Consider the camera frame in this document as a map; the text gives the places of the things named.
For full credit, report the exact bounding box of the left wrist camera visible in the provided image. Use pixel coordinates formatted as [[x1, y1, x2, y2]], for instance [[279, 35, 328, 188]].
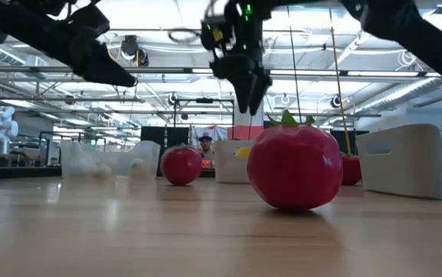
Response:
[[65, 3, 111, 39]]

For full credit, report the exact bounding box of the black background rig frame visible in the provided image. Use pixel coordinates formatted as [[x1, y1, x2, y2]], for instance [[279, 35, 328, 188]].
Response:
[[172, 97, 236, 142]]

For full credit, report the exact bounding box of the red toy tomato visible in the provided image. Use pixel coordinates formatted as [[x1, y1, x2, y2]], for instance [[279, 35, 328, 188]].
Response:
[[160, 144, 204, 186], [246, 110, 344, 212], [339, 152, 363, 186]]

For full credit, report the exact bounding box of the person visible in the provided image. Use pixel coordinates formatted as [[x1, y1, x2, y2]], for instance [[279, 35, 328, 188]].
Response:
[[198, 132, 214, 170]]

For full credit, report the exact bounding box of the black aluminium table frame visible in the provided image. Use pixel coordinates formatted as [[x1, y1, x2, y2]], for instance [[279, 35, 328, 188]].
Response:
[[0, 165, 216, 181]]

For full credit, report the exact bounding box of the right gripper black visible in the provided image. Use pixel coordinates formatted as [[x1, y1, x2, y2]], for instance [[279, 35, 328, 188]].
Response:
[[201, 0, 272, 115]]

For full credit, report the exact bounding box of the overhead bar with light strips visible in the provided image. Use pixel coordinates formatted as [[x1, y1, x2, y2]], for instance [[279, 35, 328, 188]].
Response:
[[0, 65, 442, 78]]

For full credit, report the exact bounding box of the black computer case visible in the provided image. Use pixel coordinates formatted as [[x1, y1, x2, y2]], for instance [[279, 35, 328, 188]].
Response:
[[330, 129, 370, 157]]

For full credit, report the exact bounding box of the white plastic basket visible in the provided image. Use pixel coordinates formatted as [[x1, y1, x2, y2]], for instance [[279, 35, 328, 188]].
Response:
[[214, 139, 255, 184]]

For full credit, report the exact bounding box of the light grey plastic basket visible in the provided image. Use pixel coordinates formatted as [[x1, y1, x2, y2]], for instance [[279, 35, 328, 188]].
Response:
[[354, 122, 442, 200]]

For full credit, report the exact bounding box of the clear plastic basket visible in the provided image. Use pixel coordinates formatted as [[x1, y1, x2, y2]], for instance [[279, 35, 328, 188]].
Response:
[[59, 138, 161, 180]]

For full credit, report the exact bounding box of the yellow hanging cable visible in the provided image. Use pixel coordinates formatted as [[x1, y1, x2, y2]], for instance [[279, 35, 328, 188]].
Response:
[[327, 7, 352, 155]]

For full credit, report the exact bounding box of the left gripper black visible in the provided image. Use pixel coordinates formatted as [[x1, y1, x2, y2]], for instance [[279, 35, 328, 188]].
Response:
[[32, 30, 138, 88]]

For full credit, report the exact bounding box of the black background panel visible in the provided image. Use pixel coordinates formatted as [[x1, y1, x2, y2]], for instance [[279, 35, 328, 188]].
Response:
[[140, 125, 190, 157]]

